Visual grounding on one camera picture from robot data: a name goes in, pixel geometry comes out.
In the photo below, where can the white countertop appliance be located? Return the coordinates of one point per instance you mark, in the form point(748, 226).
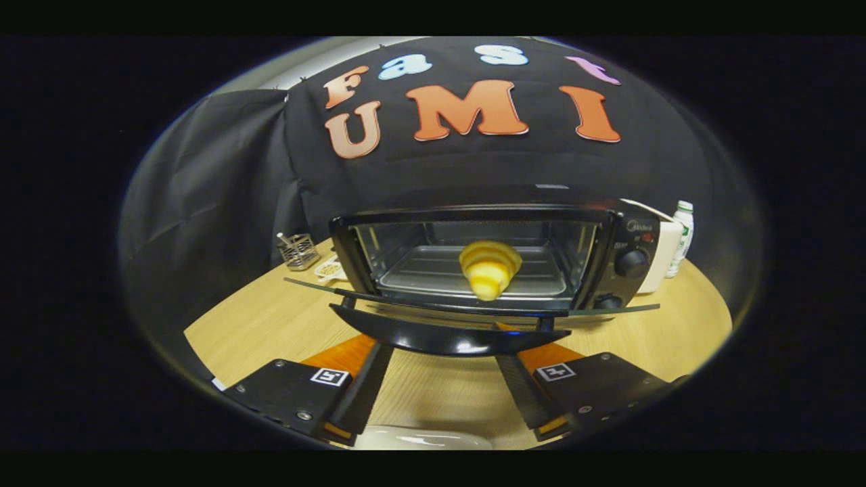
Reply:
point(666, 257)

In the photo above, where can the white square plate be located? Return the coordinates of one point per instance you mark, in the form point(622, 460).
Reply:
point(419, 439)

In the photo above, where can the small white dish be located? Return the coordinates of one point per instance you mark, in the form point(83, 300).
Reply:
point(330, 269)

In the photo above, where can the white green-label bottle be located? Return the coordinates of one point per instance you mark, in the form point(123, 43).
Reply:
point(683, 237)

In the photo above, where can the yellow toy croissant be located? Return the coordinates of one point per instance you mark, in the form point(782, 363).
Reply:
point(488, 267)

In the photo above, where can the black backdrop cloth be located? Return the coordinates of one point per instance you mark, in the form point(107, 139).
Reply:
point(216, 189)

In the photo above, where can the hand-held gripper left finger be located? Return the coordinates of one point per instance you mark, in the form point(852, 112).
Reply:
point(369, 392)

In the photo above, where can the metal mesh utensil holder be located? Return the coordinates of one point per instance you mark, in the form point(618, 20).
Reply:
point(299, 251)

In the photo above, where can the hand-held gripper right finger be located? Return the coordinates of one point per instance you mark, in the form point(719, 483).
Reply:
point(521, 392)

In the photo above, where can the black toaster oven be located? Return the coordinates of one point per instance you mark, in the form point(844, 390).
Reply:
point(629, 237)

